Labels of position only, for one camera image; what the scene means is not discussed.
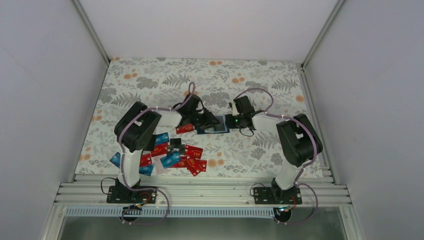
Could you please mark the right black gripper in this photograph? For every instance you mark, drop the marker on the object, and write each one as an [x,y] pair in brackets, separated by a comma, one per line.
[229,123]

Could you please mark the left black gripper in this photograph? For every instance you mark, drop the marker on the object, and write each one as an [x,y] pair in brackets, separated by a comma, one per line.
[207,121]

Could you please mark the blue leather card holder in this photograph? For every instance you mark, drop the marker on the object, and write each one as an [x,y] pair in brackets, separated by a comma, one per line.
[221,118]

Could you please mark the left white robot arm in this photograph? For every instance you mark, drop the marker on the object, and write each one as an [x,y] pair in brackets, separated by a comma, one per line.
[135,131]

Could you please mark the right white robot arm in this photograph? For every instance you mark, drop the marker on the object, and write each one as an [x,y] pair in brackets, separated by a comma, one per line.
[299,141]

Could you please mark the lone red vip card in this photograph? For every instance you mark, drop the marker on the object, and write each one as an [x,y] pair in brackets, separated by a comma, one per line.
[184,129]

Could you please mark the red card right of pile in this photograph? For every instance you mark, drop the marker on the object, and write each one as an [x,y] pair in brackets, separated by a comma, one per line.
[193,151]

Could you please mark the small black card top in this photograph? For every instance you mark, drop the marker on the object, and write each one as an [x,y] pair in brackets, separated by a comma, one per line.
[175,142]

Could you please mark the black vip card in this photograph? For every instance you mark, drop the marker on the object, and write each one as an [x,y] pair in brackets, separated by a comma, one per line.
[175,149]

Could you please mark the red card under pile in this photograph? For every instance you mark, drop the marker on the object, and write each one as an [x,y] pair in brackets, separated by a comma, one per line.
[182,163]

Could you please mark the blue card upper pile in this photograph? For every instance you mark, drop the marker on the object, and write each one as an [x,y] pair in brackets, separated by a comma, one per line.
[162,138]

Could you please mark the blue card pile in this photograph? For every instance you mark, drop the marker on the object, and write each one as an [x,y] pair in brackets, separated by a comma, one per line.
[170,160]
[162,138]

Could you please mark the red card upper left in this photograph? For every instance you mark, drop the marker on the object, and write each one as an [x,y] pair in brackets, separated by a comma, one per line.
[159,150]

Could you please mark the blue card centre pile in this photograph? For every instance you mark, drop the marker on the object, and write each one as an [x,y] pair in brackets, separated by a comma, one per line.
[170,160]

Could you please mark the red card lower left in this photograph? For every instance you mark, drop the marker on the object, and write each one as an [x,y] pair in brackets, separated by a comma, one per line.
[145,160]

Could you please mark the blue card front left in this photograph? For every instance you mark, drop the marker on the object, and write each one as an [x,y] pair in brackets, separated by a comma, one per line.
[146,170]

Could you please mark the blue card far left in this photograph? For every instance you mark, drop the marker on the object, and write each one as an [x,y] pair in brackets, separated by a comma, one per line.
[116,159]

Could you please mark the floral patterned table mat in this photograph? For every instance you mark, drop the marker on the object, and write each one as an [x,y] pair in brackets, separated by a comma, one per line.
[164,82]

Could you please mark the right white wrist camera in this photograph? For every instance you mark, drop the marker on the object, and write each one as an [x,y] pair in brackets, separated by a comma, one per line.
[233,106]

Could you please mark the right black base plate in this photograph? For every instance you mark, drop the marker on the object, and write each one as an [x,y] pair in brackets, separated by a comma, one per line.
[276,196]

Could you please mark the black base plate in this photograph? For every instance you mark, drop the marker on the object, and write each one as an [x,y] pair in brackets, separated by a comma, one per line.
[122,195]
[276,196]

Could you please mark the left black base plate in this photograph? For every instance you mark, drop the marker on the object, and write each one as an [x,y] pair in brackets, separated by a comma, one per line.
[122,195]

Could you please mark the grey slotted cable duct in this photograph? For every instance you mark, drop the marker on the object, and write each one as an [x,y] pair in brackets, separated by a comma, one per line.
[172,212]

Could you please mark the aluminium rail frame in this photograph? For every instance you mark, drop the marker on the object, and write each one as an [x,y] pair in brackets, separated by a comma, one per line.
[189,191]

